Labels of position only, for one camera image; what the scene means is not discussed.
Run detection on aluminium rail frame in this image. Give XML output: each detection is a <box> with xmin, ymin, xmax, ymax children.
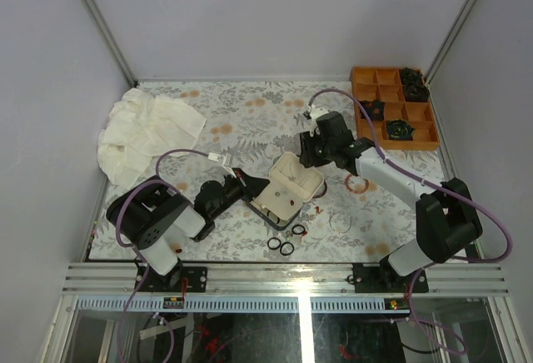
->
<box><xmin>62</xmin><ymin>261</ymin><xmax>508</xmax><ymax>316</ymax></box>

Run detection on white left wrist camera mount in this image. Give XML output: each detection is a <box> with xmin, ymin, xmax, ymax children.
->
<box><xmin>207</xmin><ymin>152</ymin><xmax>235</xmax><ymax>177</ymax></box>

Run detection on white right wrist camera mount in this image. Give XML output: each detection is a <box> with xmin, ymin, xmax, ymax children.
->
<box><xmin>304</xmin><ymin>104</ymin><xmax>329</xmax><ymax>124</ymax></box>

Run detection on silver wire bangle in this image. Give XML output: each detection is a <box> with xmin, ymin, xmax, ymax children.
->
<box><xmin>328</xmin><ymin>213</ymin><xmax>353</xmax><ymax>235</ymax></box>

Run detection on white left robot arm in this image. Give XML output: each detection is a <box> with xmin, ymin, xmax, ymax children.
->
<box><xmin>106</xmin><ymin>168</ymin><xmax>270</xmax><ymax>292</ymax></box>

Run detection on dark green fabric flower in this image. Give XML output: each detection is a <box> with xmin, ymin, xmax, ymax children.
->
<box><xmin>386</xmin><ymin>119</ymin><xmax>415</xmax><ymax>141</ymax></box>

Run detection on dark fabric flower orange dots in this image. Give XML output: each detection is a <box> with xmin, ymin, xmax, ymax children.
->
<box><xmin>360</xmin><ymin>99</ymin><xmax>385</xmax><ymax>122</ymax></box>

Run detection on orange divided tray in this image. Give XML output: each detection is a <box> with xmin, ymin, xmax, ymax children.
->
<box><xmin>351</xmin><ymin>67</ymin><xmax>440</xmax><ymax>151</ymax></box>

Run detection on silver blue-stone necklace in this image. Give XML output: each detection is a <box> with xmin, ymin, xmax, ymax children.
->
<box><xmin>282</xmin><ymin>162</ymin><xmax>305</xmax><ymax>183</ymax></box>

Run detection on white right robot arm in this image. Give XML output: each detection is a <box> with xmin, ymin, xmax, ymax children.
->
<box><xmin>299</xmin><ymin>108</ymin><xmax>482</xmax><ymax>292</ymax></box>

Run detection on floral table mat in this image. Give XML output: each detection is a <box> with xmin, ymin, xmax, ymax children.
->
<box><xmin>90</xmin><ymin>79</ymin><xmax>470</xmax><ymax>264</ymax></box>

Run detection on orange-red bangle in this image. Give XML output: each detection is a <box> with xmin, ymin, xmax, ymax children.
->
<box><xmin>344</xmin><ymin>174</ymin><xmax>370</xmax><ymax>195</ymax></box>

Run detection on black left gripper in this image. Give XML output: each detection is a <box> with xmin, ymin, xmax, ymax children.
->
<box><xmin>212</xmin><ymin>168</ymin><xmax>270</xmax><ymax>221</ymax></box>

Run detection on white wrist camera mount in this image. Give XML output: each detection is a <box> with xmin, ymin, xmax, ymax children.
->
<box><xmin>304</xmin><ymin>104</ymin><xmax>329</xmax><ymax>124</ymax></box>
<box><xmin>207</xmin><ymin>152</ymin><xmax>235</xmax><ymax>177</ymax></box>

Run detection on dark purple bangle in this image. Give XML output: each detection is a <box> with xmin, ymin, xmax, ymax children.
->
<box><xmin>314</xmin><ymin>181</ymin><xmax>328</xmax><ymax>199</ymax></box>

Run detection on cream and navy jewelry box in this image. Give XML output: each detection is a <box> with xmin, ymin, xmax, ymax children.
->
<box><xmin>247</xmin><ymin>152</ymin><xmax>324</xmax><ymax>231</ymax></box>

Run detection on white crumpled cloth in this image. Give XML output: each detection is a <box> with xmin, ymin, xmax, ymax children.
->
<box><xmin>97</xmin><ymin>88</ymin><xmax>207</xmax><ymax>188</ymax></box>

